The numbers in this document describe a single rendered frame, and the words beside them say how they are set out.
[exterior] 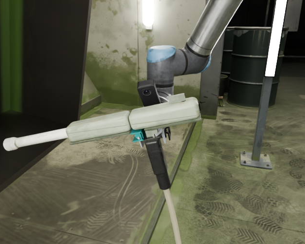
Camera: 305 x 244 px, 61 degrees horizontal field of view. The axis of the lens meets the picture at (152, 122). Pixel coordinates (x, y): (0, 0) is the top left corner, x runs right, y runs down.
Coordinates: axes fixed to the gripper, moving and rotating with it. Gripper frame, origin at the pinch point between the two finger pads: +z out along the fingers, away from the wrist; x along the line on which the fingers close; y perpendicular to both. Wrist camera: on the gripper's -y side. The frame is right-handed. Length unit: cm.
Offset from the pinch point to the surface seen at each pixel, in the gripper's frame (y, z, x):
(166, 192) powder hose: 17.5, -0.5, -0.8
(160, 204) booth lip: 63, -54, 15
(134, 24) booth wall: -27, -215, 33
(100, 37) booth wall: -24, -222, 72
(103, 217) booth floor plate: 57, -41, 40
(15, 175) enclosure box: 10.5, -9.2, 45.2
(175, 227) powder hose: 27.9, 0.3, -1.1
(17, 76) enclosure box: -15, -55, 63
